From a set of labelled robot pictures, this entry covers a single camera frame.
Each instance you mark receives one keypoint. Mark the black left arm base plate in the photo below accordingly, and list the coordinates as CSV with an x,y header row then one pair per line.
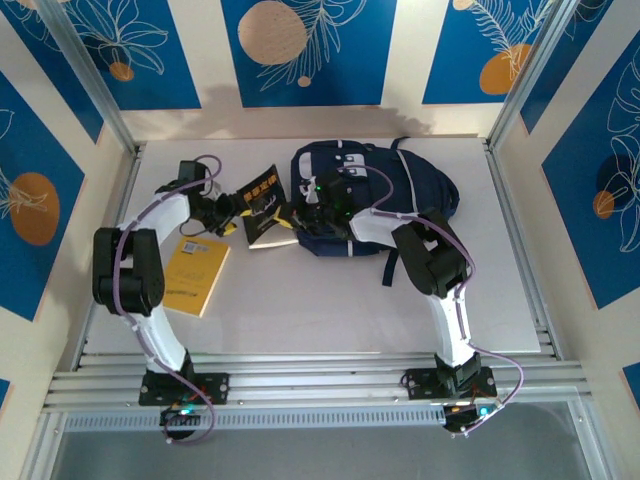
x,y
215,387

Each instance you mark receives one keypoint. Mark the aluminium table side rail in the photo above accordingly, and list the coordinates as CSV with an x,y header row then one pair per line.
x,y
507,200
123,200

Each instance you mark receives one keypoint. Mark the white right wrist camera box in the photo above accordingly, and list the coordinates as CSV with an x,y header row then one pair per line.
x,y
306,192

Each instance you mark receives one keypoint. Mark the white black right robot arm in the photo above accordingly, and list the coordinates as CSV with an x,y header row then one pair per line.
x,y
452,325

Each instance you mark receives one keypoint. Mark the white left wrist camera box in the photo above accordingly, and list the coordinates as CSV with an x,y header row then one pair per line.
x,y
214,187

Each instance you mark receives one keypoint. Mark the aluminium frame post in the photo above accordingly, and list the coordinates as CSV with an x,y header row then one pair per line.
x,y
90,75
530,70

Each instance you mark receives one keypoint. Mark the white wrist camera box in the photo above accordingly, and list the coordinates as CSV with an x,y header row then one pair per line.
x,y
306,192
214,187

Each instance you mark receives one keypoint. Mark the yellow book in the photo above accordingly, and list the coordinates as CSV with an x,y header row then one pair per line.
x,y
195,280

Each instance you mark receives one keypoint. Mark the black book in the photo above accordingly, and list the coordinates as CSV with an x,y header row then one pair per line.
x,y
260,200

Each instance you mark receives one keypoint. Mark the navy blue backpack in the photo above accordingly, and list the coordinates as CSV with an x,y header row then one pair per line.
x,y
430,190

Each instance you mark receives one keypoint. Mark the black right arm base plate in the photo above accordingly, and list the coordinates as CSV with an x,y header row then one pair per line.
x,y
420,385

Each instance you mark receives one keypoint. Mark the aluminium mounting rail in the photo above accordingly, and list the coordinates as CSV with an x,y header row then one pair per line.
x,y
320,385

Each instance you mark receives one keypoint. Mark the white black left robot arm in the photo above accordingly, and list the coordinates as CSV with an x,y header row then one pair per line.
x,y
155,335

